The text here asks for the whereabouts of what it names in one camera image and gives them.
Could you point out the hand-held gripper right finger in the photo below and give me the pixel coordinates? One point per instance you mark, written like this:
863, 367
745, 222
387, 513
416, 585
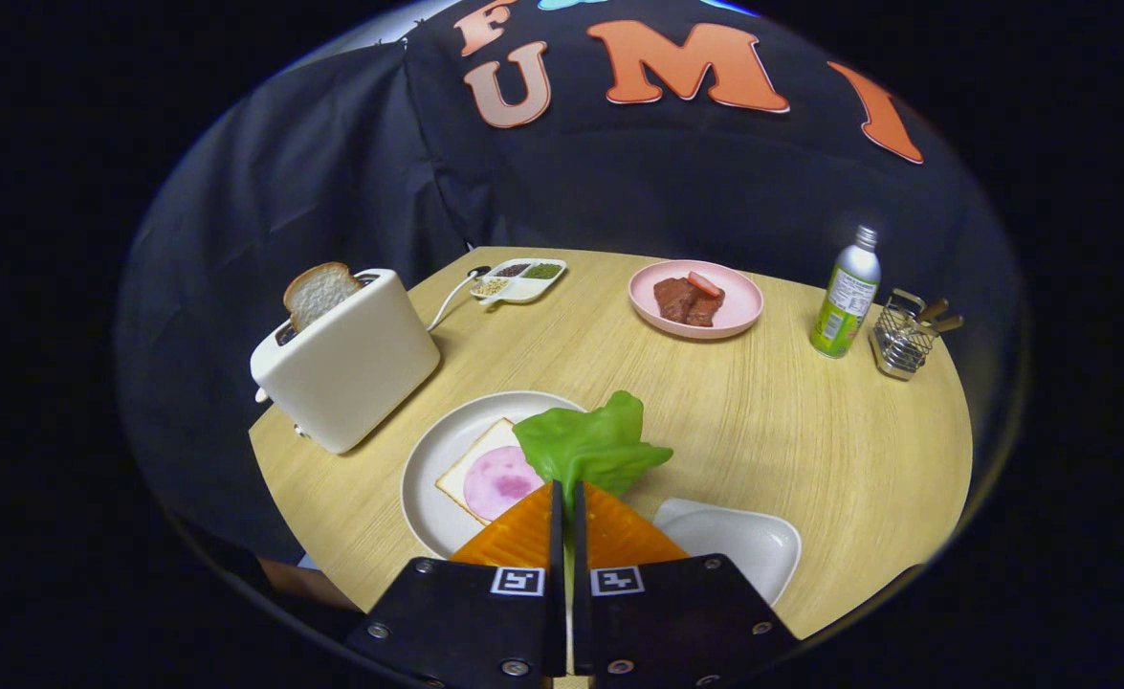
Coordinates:
667, 622

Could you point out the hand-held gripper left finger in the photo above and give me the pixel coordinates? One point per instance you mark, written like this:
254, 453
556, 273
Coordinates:
485, 622

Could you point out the green lettuce leaf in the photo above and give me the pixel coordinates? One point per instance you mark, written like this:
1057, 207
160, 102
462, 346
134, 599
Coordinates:
581, 445

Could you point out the thick toast bread slice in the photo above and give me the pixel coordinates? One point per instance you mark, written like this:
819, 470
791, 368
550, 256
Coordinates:
318, 292

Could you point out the curved white dish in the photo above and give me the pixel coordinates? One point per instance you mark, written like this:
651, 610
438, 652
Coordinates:
743, 545

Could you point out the pink ham slice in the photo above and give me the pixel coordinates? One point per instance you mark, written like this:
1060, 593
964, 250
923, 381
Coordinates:
495, 483

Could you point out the round white plate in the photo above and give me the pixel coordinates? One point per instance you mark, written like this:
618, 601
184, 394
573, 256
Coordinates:
428, 478

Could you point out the thin square bread slice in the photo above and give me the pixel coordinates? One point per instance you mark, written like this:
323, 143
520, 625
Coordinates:
480, 457

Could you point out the white toaster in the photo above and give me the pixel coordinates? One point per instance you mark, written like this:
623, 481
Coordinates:
351, 373

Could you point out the brown meat piece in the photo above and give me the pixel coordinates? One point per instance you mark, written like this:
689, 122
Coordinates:
678, 304

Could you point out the pink plate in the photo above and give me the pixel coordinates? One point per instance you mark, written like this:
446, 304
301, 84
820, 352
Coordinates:
741, 304

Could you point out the pile of yellow beans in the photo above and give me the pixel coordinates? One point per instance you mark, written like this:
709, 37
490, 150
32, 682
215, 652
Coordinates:
491, 286

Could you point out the white divided dish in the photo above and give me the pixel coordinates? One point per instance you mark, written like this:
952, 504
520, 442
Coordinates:
527, 288

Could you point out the red bacon strip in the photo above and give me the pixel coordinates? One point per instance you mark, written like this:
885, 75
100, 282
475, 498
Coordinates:
705, 284

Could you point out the pile of brown beans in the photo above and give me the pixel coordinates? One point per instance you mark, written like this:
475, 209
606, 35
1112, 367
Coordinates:
514, 270

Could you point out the pile of green beans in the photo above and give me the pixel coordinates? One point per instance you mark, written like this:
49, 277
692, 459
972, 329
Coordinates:
542, 271

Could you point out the green and silver bottle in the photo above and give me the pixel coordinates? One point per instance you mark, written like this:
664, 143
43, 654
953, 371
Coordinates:
844, 297

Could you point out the black backdrop cloth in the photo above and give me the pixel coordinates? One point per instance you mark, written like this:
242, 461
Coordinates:
332, 191

